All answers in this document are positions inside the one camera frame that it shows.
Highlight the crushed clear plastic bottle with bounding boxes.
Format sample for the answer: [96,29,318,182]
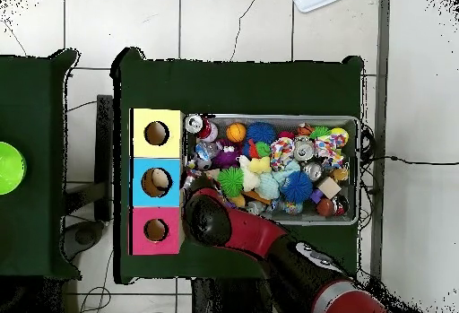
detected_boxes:
[192,140,220,160]

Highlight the crushed red black can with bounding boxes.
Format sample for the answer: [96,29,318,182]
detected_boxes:
[184,113,212,138]

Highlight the wooden box with three holes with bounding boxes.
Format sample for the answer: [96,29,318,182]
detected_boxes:
[128,108,186,256]

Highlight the purple spiky monster toy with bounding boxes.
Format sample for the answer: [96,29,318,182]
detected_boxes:
[212,139,245,170]

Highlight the green spiky rubber ball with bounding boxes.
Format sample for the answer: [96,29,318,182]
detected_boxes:
[217,167,246,198]

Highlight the orange foam basketball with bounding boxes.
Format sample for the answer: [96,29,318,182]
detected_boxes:
[225,122,247,143]

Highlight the blue spiky rubber ball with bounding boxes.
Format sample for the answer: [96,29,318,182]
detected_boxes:
[281,170,314,204]
[246,121,276,145]

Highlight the crushed silver can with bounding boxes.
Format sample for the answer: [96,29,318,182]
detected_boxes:
[293,136,316,161]

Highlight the dark green table cloth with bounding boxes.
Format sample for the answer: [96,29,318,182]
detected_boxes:
[112,47,365,285]
[0,48,82,281]

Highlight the colourful crumpled paper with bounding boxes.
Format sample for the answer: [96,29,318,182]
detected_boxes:
[314,135,348,170]

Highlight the grey round floor base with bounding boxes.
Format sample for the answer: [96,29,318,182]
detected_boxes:
[63,219,106,261]

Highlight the white tray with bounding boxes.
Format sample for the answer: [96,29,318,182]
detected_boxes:
[290,0,357,14]

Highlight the lime green bowl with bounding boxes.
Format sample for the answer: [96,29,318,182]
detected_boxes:
[0,141,29,196]

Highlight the shallow wire mesh bin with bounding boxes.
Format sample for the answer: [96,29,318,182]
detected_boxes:
[182,112,361,227]

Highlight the thin black floor cable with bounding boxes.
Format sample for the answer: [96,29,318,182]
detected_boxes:
[229,0,260,62]

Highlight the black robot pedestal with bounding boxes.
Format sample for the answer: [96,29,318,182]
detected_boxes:
[191,277,284,313]

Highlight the black power cable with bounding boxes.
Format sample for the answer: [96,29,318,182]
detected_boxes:
[361,153,459,166]

